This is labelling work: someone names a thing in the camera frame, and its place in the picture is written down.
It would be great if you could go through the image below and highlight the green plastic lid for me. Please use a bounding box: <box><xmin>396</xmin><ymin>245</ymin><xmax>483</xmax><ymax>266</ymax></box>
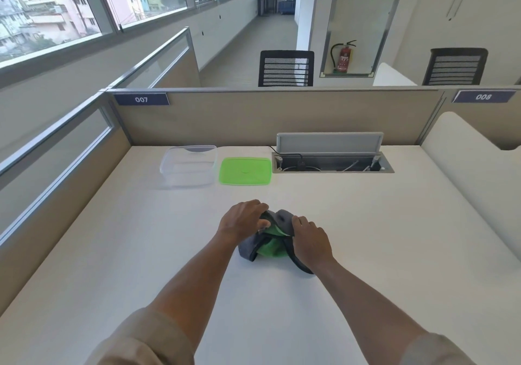
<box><xmin>218</xmin><ymin>157</ymin><xmax>273</xmax><ymax>186</ymax></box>

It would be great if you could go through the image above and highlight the grey and green cloth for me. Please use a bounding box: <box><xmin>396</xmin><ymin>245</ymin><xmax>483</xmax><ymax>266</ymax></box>
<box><xmin>238</xmin><ymin>209</ymin><xmax>315</xmax><ymax>275</ymax></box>

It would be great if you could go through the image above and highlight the beige shirt sleeve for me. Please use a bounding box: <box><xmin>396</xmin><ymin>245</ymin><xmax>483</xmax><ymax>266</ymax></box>
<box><xmin>401</xmin><ymin>333</ymin><xmax>477</xmax><ymax>365</ymax></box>
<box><xmin>83</xmin><ymin>307</ymin><xmax>196</xmax><ymax>365</ymax></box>

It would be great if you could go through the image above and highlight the beige desk partition panel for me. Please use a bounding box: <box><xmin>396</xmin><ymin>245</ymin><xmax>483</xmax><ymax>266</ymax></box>
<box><xmin>107</xmin><ymin>86</ymin><xmax>448</xmax><ymax>147</ymax></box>

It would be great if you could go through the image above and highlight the black mesh office chair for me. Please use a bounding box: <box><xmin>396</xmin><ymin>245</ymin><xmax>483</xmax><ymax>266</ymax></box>
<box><xmin>258</xmin><ymin>50</ymin><xmax>315</xmax><ymax>87</ymax></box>
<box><xmin>422</xmin><ymin>47</ymin><xmax>488</xmax><ymax>86</ymax></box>

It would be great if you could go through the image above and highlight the white curved desk divider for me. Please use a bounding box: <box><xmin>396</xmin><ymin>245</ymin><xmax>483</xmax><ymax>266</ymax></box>
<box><xmin>420</xmin><ymin>111</ymin><xmax>521</xmax><ymax>261</ymax></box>

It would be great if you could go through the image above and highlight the blue desk number label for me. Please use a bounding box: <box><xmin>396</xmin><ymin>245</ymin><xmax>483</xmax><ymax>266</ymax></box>
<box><xmin>452</xmin><ymin>90</ymin><xmax>517</xmax><ymax>104</ymax></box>
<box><xmin>113</xmin><ymin>93</ymin><xmax>170</xmax><ymax>106</ymax></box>

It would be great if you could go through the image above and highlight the grey desk cable box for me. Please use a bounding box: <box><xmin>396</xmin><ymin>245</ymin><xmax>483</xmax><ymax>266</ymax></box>
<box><xmin>271</xmin><ymin>132</ymin><xmax>395</xmax><ymax>174</ymax></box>

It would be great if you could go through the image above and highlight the person's left hand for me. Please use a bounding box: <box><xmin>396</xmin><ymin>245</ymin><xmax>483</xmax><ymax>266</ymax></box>
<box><xmin>218</xmin><ymin>200</ymin><xmax>272</xmax><ymax>243</ymax></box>

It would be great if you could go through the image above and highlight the person's right hand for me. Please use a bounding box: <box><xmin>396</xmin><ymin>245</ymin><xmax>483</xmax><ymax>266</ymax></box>
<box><xmin>291</xmin><ymin>216</ymin><xmax>334</xmax><ymax>269</ymax></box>

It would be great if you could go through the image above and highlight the red fire extinguisher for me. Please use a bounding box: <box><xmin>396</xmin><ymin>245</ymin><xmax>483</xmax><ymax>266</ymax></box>
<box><xmin>330</xmin><ymin>40</ymin><xmax>357</xmax><ymax>74</ymax></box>

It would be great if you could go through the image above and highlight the black power cable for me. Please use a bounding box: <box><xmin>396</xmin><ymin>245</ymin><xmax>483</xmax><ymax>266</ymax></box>
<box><xmin>269</xmin><ymin>146</ymin><xmax>322</xmax><ymax>172</ymax></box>

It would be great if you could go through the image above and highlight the clear plastic container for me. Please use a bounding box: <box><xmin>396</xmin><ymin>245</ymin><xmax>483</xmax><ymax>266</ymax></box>
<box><xmin>160</xmin><ymin>145</ymin><xmax>218</xmax><ymax>189</ymax></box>

